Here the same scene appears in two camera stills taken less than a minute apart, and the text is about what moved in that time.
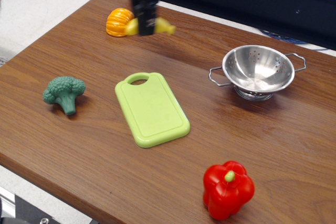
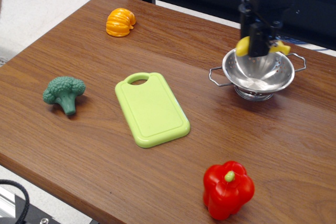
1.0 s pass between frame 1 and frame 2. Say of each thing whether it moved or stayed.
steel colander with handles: stayed
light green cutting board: stayed
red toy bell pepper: stayed
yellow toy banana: moved
